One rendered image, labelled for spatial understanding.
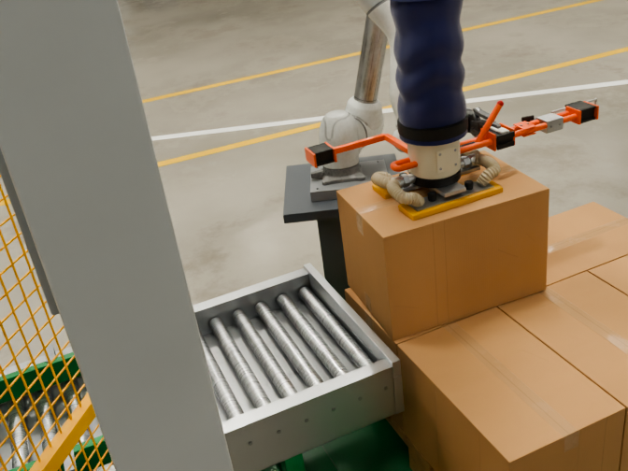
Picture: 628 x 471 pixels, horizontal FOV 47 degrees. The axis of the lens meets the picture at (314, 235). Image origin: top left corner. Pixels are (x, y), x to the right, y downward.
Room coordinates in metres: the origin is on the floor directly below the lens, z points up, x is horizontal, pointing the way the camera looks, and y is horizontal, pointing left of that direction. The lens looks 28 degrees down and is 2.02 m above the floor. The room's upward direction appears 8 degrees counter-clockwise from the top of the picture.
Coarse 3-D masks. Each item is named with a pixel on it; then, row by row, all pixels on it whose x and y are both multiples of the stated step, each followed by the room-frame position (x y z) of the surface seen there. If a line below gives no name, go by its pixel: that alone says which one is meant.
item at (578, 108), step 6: (582, 102) 2.40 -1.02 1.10; (588, 102) 2.39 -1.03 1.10; (570, 108) 2.36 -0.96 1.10; (576, 108) 2.35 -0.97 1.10; (582, 108) 2.34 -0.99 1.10; (588, 108) 2.34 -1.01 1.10; (594, 108) 2.35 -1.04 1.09; (570, 114) 2.36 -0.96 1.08; (582, 114) 2.34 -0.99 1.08; (588, 114) 2.34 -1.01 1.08; (594, 114) 2.35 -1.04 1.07; (576, 120) 2.33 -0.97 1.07; (582, 120) 2.34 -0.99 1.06; (588, 120) 2.34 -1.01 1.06
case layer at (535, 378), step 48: (576, 240) 2.38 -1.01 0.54; (624, 240) 2.33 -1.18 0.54; (576, 288) 2.07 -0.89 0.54; (624, 288) 2.03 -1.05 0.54; (384, 336) 1.98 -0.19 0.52; (432, 336) 1.91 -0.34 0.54; (480, 336) 1.87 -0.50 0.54; (528, 336) 1.84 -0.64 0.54; (576, 336) 1.80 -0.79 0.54; (624, 336) 1.77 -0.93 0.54; (432, 384) 1.69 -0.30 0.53; (480, 384) 1.65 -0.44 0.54; (528, 384) 1.62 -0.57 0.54; (576, 384) 1.59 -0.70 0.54; (624, 384) 1.56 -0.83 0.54; (432, 432) 1.71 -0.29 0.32; (480, 432) 1.46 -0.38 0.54; (528, 432) 1.43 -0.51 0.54; (576, 432) 1.41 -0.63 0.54; (624, 432) 1.47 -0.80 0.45
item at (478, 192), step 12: (468, 180) 2.12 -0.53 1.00; (432, 192) 2.07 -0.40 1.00; (468, 192) 2.09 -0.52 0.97; (480, 192) 2.08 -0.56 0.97; (492, 192) 2.08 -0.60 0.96; (432, 204) 2.04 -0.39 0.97; (444, 204) 2.03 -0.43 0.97; (456, 204) 2.04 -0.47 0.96; (408, 216) 2.01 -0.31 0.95; (420, 216) 1.99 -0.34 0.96
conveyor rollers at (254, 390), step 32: (320, 320) 2.12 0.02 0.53; (224, 352) 2.01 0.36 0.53; (256, 352) 1.97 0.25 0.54; (288, 352) 1.94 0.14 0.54; (320, 352) 1.91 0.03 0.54; (352, 352) 1.88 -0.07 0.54; (64, 384) 1.93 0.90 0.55; (224, 384) 1.81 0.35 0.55; (256, 384) 1.79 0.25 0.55; (288, 384) 1.76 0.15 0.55
